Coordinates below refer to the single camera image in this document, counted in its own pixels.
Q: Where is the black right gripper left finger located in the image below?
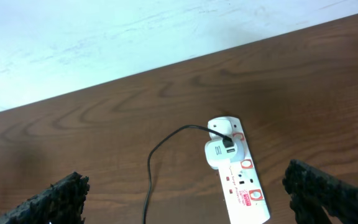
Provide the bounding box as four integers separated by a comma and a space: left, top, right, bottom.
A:
0, 172, 90, 224

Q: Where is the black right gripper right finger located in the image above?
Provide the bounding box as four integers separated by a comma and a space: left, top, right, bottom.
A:
282, 159, 358, 224

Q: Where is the black USB charging cable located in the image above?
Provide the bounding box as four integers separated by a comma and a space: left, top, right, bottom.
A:
142, 124, 234, 224

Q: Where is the white power strip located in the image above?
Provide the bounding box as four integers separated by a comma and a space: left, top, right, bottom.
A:
208, 116, 270, 224

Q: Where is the white USB wall charger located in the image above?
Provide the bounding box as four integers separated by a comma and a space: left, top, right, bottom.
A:
204, 138, 246, 170

